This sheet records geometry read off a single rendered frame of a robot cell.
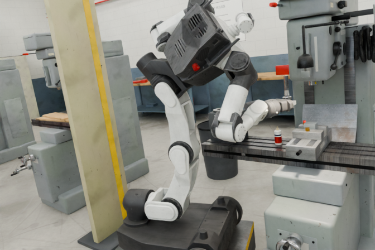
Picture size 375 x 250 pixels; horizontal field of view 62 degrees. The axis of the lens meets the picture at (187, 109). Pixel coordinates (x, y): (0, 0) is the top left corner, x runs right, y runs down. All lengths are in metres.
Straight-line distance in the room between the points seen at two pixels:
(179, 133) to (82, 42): 1.35
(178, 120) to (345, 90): 1.07
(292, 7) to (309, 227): 1.03
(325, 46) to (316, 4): 0.20
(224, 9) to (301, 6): 5.13
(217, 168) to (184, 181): 1.99
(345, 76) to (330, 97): 0.16
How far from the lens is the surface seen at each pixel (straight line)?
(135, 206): 1.94
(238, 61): 1.35
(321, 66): 1.68
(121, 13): 8.55
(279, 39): 6.26
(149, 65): 1.62
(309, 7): 1.65
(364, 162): 1.74
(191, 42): 1.40
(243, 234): 2.09
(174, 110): 1.59
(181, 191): 1.78
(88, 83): 2.69
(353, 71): 2.12
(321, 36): 1.67
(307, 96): 2.20
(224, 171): 3.70
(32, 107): 9.67
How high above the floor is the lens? 1.56
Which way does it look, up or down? 11 degrees down
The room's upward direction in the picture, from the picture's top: 7 degrees counter-clockwise
